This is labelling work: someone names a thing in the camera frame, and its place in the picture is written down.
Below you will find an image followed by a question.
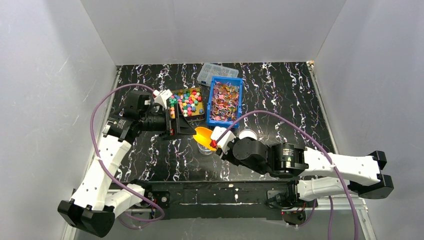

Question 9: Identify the yellow plastic scoop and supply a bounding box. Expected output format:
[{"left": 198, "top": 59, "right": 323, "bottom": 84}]
[{"left": 193, "top": 126, "right": 213, "bottom": 148}]

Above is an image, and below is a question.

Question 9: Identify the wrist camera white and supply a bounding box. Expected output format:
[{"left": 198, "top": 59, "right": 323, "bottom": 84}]
[
  {"left": 152, "top": 89, "right": 173, "bottom": 109},
  {"left": 208, "top": 126, "right": 236, "bottom": 154}
]

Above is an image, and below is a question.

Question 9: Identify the white round jar lid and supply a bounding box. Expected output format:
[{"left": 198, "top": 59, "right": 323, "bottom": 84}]
[{"left": 238, "top": 129, "right": 258, "bottom": 140}]

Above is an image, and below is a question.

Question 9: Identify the clear plastic compartment box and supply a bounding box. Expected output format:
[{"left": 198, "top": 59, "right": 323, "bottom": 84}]
[{"left": 197, "top": 63, "right": 239, "bottom": 87}]

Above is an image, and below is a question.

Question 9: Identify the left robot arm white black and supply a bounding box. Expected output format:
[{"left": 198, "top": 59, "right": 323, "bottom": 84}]
[{"left": 57, "top": 89, "right": 196, "bottom": 238}]

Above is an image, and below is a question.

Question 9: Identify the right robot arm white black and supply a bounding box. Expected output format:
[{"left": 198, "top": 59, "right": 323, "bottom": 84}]
[{"left": 211, "top": 137, "right": 394, "bottom": 202}]

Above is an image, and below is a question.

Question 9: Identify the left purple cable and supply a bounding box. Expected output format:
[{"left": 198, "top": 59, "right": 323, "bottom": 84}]
[{"left": 90, "top": 83, "right": 166, "bottom": 230}]

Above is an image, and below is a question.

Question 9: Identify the tin tray of star candies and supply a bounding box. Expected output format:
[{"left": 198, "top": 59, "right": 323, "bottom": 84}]
[{"left": 167, "top": 87, "right": 206, "bottom": 122}]

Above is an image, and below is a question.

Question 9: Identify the aluminium frame rail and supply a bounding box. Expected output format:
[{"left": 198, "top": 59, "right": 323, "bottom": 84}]
[{"left": 67, "top": 187, "right": 369, "bottom": 213}]

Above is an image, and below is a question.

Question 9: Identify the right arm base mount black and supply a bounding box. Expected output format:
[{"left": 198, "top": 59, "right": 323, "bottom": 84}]
[{"left": 265, "top": 190, "right": 307, "bottom": 227}]

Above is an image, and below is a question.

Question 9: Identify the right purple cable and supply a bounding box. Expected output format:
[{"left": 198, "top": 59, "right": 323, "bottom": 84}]
[{"left": 216, "top": 109, "right": 360, "bottom": 240}]

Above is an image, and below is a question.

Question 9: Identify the clear plastic jar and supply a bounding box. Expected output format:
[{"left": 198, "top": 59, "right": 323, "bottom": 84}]
[{"left": 197, "top": 142, "right": 216, "bottom": 156}]

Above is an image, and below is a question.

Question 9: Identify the blue bin of lollipops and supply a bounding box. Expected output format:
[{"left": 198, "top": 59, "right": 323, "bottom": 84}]
[{"left": 206, "top": 76, "right": 243, "bottom": 128}]

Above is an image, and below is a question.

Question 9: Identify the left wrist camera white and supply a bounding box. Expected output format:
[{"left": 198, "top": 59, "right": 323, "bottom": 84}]
[{"left": 152, "top": 89, "right": 173, "bottom": 109}]

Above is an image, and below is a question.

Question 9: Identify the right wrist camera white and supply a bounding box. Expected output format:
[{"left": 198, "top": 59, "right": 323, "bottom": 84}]
[{"left": 208, "top": 126, "right": 236, "bottom": 154}]

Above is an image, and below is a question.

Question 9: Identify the purple cable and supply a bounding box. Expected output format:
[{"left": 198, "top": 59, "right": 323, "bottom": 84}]
[
  {"left": 90, "top": 83, "right": 166, "bottom": 230},
  {"left": 216, "top": 109, "right": 360, "bottom": 240}
]

